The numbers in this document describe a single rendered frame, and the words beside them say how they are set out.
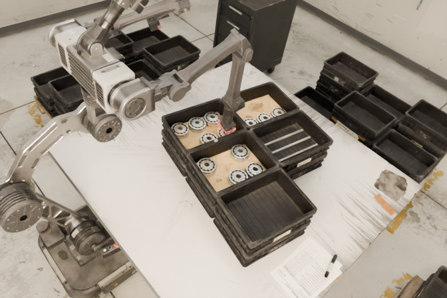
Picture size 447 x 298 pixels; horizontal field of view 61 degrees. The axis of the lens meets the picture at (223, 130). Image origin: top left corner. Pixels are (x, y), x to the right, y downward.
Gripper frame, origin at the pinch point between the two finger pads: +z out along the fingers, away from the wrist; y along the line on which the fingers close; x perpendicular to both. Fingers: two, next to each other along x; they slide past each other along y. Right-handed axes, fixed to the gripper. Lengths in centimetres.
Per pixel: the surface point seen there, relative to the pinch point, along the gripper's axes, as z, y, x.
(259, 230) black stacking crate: 5, -61, 12
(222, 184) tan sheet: 4.3, -30.0, 16.6
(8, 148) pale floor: 85, 117, 122
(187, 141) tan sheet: 3.9, 4.4, 21.3
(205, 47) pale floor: 86, 200, -88
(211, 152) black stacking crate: 0.4, -10.9, 14.3
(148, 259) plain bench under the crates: 17, -48, 63
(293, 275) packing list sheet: 18, -82, 4
